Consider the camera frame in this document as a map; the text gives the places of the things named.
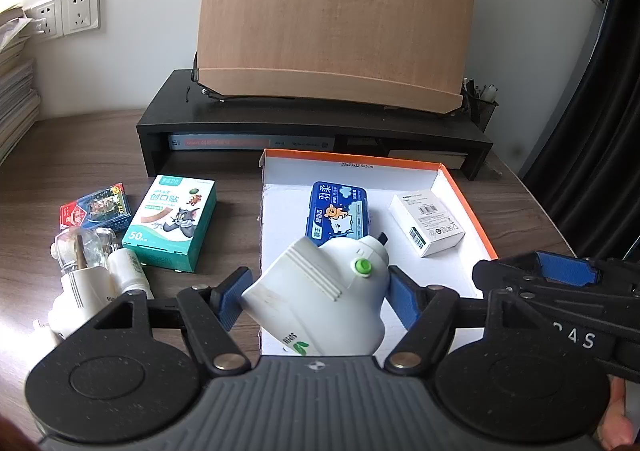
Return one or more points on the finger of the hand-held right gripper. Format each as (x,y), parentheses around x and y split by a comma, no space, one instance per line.
(565,270)
(500,273)

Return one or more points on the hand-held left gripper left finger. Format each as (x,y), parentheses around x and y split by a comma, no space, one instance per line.
(234,301)

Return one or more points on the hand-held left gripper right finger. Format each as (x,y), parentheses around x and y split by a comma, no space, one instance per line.
(402,298)

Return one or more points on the orange and white cardboard box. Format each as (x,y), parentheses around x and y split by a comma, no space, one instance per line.
(450,276)

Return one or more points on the white plug-in device green button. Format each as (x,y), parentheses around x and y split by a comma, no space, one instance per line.
(310,291)

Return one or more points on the green cartoon bandage box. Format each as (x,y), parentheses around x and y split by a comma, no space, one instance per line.
(170,221)

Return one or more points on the small white plastic bottle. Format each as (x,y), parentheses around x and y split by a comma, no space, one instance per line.
(127,273)

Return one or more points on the person's right hand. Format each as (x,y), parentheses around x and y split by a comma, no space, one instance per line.
(617,423)

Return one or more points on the small white carton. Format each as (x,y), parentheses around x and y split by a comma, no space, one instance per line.
(425,221)

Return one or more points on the blue cartoon tin box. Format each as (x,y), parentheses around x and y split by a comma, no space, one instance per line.
(335,211)

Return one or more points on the white striped plug-in device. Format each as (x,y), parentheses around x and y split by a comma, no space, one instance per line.
(75,296)

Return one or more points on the book with red-blue spine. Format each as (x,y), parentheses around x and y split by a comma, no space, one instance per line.
(220,142)

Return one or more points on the playing card pack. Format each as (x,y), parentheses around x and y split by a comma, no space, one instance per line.
(95,211)

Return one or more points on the black mesh pen holder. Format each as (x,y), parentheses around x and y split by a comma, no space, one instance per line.
(482,108)

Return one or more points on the grey book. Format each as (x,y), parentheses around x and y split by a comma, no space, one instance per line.
(302,143)

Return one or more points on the black monitor riser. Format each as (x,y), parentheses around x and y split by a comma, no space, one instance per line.
(170,116)

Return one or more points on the wooden book stand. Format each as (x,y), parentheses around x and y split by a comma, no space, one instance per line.
(330,16)

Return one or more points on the stack of books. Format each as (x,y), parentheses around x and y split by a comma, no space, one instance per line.
(15,96)

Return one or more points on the white wall socket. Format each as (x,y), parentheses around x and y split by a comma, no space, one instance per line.
(80,10)
(47,16)

